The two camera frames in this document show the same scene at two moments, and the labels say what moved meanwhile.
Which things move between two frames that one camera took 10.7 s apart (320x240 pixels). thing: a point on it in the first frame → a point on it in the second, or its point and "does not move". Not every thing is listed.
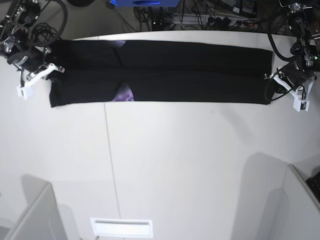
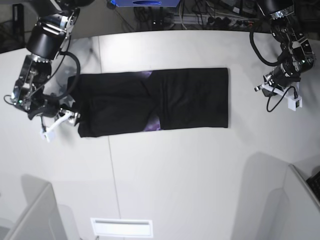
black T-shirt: [98, 71] → [122, 103]
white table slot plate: [126, 228] does not move
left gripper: [29, 60] → [47, 106]
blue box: [146, 3] does not move
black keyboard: [314, 183] does not move
